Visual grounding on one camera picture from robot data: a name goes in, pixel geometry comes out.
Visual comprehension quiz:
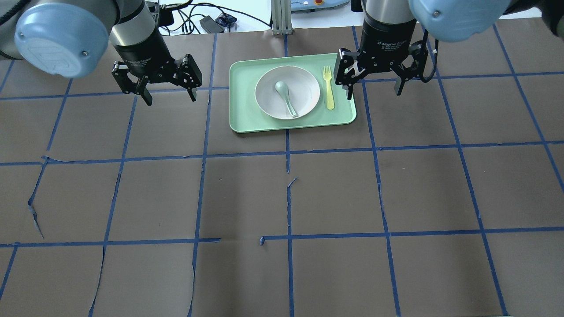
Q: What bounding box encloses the mint green plastic tray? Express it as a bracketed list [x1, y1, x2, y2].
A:
[229, 53, 356, 133]

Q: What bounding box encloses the teach pendant with red button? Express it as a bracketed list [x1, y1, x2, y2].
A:
[290, 0, 350, 13]

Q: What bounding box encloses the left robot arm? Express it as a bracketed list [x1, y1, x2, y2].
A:
[0, 0, 203, 106]

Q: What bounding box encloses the pale green plastic spoon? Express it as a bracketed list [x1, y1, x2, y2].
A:
[275, 81, 298, 118]

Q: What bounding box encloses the aluminium frame post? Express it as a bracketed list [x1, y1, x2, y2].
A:
[270, 0, 294, 35]

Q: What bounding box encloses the black cables bundle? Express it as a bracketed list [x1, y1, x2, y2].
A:
[150, 0, 271, 36]

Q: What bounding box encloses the white round plate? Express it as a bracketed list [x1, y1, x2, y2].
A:
[254, 66, 320, 120]

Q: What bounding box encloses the black power adapter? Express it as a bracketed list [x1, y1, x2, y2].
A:
[199, 15, 224, 34]

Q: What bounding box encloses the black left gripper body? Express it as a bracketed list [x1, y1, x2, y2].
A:
[111, 31, 203, 94]

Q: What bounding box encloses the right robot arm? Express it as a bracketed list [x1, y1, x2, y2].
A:
[333, 0, 563, 99]

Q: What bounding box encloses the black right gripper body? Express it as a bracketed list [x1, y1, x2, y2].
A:
[333, 20, 430, 86]

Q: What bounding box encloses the yellow plastic fork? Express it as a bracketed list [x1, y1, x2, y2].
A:
[323, 66, 335, 111]

